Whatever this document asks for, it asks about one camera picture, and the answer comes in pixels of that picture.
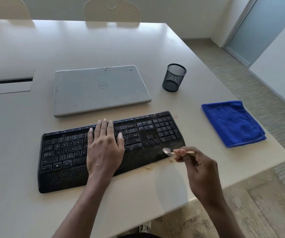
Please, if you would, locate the person's left hand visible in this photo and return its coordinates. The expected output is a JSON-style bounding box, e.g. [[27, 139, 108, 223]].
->
[[86, 118, 125, 182]]

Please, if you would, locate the person's right hand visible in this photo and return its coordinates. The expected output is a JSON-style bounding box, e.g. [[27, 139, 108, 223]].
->
[[173, 146, 226, 209]]

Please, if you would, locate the small wooden brush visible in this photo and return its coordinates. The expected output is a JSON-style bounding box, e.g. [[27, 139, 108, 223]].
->
[[163, 147, 196, 156]]

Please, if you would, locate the black keyboard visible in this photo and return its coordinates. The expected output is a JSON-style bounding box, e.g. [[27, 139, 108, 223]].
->
[[37, 111, 186, 194]]

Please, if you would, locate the blue microfibre cloth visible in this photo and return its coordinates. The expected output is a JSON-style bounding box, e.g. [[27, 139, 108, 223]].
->
[[201, 100, 267, 148]]

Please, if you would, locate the person's left forearm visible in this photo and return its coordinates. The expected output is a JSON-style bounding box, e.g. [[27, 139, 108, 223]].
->
[[51, 176, 114, 238]]

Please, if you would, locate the person's white shoe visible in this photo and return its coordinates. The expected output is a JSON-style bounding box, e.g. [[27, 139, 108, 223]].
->
[[138, 220, 152, 234]]

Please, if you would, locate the person's black clothing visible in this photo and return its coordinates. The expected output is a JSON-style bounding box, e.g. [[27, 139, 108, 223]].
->
[[117, 233, 163, 238]]

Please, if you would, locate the silver laptop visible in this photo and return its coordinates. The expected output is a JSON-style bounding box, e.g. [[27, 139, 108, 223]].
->
[[53, 64, 152, 118]]

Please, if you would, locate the black mesh pen holder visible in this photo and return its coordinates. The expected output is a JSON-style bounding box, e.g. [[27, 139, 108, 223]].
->
[[162, 63, 187, 93]]

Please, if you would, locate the cream perforated chair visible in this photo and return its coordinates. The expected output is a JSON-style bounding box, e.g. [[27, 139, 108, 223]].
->
[[0, 0, 32, 20], [83, 0, 141, 22]]

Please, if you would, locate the frosted glass door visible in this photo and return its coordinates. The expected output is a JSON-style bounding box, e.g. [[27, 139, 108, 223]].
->
[[224, 0, 285, 67]]

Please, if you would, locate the grey desk cable slot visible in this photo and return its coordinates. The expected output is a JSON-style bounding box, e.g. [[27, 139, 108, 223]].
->
[[0, 68, 36, 97]]

